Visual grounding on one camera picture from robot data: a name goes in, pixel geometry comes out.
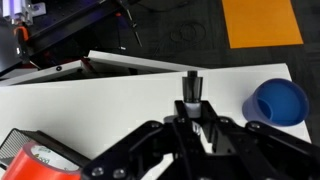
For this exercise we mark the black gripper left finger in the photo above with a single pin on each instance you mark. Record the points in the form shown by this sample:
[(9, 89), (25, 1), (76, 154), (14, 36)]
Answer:
[(132, 157)]

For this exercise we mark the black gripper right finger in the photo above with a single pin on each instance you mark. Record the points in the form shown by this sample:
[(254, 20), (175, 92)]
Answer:
[(265, 152)]

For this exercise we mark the black marker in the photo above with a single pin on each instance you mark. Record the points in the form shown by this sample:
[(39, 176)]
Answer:
[(192, 92)]

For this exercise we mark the blue plastic cup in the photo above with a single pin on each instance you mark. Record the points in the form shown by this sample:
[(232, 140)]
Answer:
[(278, 102)]

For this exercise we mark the yellow floor mat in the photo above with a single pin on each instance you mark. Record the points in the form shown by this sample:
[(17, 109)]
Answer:
[(261, 23)]

